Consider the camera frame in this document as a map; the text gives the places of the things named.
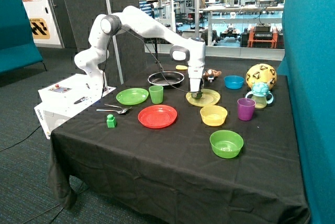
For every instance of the red plastic plate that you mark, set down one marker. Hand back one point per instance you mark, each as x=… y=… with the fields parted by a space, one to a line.
x=157 y=116

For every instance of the blue lidded sippy cup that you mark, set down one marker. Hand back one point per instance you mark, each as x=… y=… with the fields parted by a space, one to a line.
x=260 y=93

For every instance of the teal partition panel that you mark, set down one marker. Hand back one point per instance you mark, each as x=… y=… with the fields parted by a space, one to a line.
x=309 y=65

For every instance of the green toy block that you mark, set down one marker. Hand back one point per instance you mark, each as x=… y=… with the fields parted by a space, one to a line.
x=111 y=121

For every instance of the black frying pan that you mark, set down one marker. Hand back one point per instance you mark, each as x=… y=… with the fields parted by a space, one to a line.
x=166 y=78

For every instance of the blue plastic bowl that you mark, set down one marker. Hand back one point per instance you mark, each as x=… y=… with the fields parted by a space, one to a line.
x=233 y=81

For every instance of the black tablecloth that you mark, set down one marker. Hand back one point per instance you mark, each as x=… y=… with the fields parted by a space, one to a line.
x=173 y=174

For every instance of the green plastic plate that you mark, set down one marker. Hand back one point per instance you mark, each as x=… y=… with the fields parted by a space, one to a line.
x=132 y=96

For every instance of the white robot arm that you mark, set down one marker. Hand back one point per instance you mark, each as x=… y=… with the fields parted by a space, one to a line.
x=192 y=50

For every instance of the metal spoon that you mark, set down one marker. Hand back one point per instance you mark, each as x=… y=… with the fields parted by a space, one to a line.
x=120 y=112

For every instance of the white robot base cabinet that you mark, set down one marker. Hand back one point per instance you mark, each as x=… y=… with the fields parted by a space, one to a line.
x=63 y=100

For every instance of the yellow toy lemon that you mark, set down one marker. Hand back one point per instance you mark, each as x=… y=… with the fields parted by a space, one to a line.
x=181 y=67

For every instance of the yellow plastic bowl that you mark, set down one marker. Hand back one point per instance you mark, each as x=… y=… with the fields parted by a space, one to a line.
x=213 y=115

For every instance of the green toy capsicum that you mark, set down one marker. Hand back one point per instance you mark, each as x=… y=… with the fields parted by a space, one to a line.
x=197 y=96

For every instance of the brown plush toy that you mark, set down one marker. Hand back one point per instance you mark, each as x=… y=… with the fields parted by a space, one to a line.
x=211 y=74

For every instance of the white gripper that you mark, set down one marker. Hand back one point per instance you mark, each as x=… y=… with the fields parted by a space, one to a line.
x=195 y=75

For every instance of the green plastic bowl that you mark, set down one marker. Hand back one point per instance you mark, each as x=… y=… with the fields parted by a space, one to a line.
x=226 y=144

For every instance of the yellow plastic plate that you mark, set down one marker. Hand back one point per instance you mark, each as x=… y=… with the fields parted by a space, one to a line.
x=209 y=97

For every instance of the teal sofa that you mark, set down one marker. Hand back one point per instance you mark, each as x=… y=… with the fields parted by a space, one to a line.
x=18 y=49

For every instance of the yellow black hazard sign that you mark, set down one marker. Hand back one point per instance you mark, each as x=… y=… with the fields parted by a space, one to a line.
x=39 y=28

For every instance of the yellow black soccer ball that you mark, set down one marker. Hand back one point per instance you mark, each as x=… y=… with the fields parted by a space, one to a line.
x=261 y=73

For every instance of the purple plastic cup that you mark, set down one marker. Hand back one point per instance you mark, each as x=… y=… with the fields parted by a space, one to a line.
x=246 y=107

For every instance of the green plastic cup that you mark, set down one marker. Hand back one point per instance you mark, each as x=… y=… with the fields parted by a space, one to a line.
x=156 y=93

